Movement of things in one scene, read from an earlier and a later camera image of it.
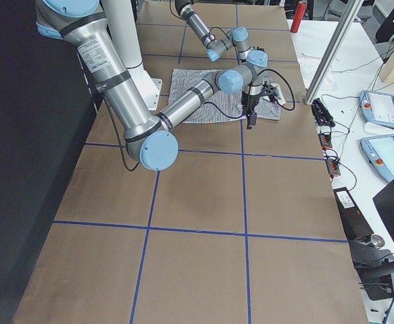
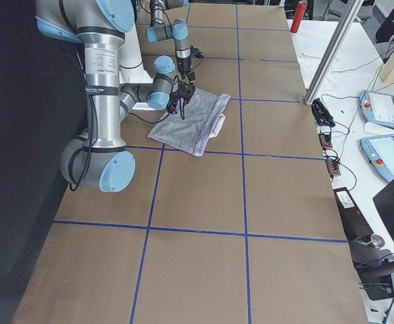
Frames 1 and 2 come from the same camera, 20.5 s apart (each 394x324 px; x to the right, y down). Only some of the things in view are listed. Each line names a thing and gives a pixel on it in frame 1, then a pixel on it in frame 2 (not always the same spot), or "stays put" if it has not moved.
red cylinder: [299, 13] stays put
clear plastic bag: [309, 65] stays put
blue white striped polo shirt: [224, 108] to [190, 134]
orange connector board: [333, 165] stays put
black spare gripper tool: [321, 114] stays put
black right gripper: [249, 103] to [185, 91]
